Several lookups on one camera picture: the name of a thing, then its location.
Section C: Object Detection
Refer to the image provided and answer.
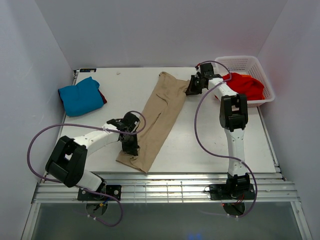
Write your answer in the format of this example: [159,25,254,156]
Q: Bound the folded blue t shirt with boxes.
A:
[58,76,105,117]

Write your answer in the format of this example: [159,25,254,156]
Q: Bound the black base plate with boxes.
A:
[76,184,122,202]
[203,184,256,200]

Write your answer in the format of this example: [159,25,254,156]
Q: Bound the white plastic basket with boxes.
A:
[215,55,275,108]

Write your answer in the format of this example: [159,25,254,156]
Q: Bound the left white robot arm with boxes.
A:
[45,112,140,192]

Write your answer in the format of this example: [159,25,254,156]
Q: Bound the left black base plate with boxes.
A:
[76,184,122,202]

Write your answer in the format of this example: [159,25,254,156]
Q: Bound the beige t shirt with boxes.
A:
[116,72,190,173]

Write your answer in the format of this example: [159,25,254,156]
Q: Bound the aluminium frame rails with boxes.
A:
[32,171,301,204]

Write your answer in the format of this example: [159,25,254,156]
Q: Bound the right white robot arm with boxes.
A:
[185,60,250,198]

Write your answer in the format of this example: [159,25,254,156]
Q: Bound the red t shirt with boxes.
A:
[208,72,264,101]

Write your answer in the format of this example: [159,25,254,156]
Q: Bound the folded dark red shirt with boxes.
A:
[98,90,108,104]

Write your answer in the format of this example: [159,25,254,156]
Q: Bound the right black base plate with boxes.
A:
[203,184,256,200]

